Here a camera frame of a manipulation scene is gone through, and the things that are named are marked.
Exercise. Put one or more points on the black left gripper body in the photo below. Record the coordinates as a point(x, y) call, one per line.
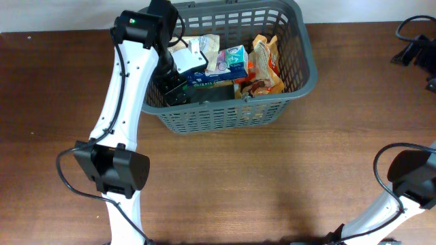
point(173, 82)

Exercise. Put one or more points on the white plastic bag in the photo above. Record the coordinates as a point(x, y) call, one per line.
point(208, 44)

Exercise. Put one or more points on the blue carton box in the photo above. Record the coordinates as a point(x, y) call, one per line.
point(232, 64)

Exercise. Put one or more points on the grey plastic basket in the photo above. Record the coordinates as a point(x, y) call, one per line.
point(238, 23)

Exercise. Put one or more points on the orange snack bag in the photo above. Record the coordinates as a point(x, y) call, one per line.
point(265, 57)

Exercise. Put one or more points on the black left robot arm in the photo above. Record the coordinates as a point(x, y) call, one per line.
point(109, 158)

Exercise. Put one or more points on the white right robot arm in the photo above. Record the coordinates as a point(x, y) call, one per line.
point(410, 191)

